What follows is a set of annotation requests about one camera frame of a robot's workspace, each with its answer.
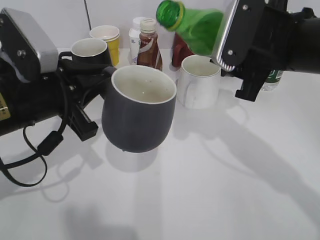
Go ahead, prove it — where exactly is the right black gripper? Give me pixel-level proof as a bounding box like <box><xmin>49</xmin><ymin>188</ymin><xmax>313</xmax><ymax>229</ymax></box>
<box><xmin>234</xmin><ymin>0</ymin><xmax>297</xmax><ymax>102</ymax></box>

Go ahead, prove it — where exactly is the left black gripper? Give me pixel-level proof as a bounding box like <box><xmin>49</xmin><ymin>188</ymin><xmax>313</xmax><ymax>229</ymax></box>
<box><xmin>0</xmin><ymin>59</ymin><xmax>115</xmax><ymax>141</ymax></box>

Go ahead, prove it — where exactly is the grey ceramic mug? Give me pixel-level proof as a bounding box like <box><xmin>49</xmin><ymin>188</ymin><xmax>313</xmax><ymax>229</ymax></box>
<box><xmin>101</xmin><ymin>65</ymin><xmax>177</xmax><ymax>153</ymax></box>

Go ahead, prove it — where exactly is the green plastic soda bottle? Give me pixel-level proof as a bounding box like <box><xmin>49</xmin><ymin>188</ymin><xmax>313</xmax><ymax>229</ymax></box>
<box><xmin>156</xmin><ymin>0</ymin><xmax>224</xmax><ymax>57</ymax></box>

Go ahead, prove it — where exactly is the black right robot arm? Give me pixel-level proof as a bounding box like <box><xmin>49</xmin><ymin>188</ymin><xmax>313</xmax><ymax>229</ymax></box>
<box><xmin>232</xmin><ymin>0</ymin><xmax>320</xmax><ymax>102</ymax></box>

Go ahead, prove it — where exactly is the yellow paper cup stack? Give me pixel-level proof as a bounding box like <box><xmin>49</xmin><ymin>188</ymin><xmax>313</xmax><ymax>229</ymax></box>
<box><xmin>89</xmin><ymin>25</ymin><xmax>120</xmax><ymax>66</ymax></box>

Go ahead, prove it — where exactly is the clear water bottle green label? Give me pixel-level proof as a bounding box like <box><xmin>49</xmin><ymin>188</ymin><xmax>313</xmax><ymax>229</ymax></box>
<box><xmin>261</xmin><ymin>70</ymin><xmax>284</xmax><ymax>92</ymax></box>

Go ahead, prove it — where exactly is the black ceramic mug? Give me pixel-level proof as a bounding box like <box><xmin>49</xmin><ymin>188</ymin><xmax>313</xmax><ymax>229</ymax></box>
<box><xmin>58</xmin><ymin>38</ymin><xmax>113</xmax><ymax>66</ymax></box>

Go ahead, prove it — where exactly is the white ceramic mug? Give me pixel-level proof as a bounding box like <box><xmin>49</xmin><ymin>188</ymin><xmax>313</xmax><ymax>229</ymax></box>
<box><xmin>177</xmin><ymin>55</ymin><xmax>221</xmax><ymax>110</ymax></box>

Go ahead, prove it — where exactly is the white milk drink bottle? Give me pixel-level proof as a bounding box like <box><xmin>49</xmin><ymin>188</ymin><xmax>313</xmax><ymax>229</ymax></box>
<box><xmin>128</xmin><ymin>16</ymin><xmax>146</xmax><ymax>65</ymax></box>

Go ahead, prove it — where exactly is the brown coffee drink bottle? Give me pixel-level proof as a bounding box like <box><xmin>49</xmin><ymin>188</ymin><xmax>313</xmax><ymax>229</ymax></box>
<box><xmin>137</xmin><ymin>18</ymin><xmax>163</xmax><ymax>71</ymax></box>

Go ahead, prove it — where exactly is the red ceramic mug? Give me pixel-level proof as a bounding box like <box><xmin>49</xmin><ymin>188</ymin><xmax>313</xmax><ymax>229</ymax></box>
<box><xmin>171</xmin><ymin>33</ymin><xmax>194</xmax><ymax>68</ymax></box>

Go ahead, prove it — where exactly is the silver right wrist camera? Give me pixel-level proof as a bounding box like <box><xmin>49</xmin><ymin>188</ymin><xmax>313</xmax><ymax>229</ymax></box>
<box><xmin>211</xmin><ymin>0</ymin><xmax>266</xmax><ymax>72</ymax></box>

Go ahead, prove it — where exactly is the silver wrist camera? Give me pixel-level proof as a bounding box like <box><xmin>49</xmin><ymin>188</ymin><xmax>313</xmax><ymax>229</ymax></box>
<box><xmin>0</xmin><ymin>7</ymin><xmax>59</xmax><ymax>83</ymax></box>
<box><xmin>211</xmin><ymin>0</ymin><xmax>266</xmax><ymax>72</ymax></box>

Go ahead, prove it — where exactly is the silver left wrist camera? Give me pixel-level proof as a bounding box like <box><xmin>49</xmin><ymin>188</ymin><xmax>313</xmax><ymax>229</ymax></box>
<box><xmin>0</xmin><ymin>7</ymin><xmax>59</xmax><ymax>83</ymax></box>

